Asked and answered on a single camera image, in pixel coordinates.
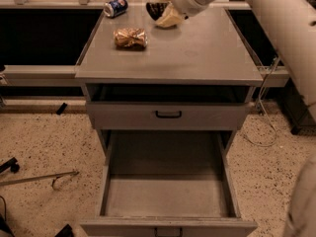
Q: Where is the black rxbar chocolate bar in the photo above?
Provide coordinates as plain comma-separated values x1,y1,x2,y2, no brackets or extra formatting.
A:
146,2,168,21

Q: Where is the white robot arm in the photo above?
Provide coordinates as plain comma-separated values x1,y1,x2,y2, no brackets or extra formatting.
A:
162,0,316,237

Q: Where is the grey metal drawer cabinet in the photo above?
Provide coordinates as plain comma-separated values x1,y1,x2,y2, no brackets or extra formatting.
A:
76,3,262,149

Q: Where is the closed grey upper drawer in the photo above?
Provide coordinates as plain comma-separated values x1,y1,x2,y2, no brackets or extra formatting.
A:
86,102,247,130

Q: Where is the open grey middle drawer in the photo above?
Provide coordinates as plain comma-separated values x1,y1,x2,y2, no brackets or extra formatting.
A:
81,130,257,237

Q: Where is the gold foil snack bag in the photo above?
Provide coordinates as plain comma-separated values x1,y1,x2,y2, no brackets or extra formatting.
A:
114,28,147,48

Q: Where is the crushed blue soda can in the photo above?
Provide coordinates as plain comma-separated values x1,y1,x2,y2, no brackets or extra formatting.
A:
104,0,128,19

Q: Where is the small black block on floor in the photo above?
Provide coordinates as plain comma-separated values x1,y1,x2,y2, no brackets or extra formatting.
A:
56,103,67,116

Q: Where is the metal grabber stick on floor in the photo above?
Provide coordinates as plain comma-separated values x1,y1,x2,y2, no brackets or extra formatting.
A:
0,171,79,188

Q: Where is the black caster foot left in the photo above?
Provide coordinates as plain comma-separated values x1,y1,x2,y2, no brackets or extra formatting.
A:
0,157,20,173

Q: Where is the black object bottom floor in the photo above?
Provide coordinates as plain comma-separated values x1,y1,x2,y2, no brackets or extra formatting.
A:
54,224,74,237

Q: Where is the black upper drawer handle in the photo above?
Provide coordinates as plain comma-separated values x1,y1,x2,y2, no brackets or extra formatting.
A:
155,111,182,119

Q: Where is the white cable on floor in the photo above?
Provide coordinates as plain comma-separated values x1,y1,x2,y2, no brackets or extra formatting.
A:
242,56,280,148

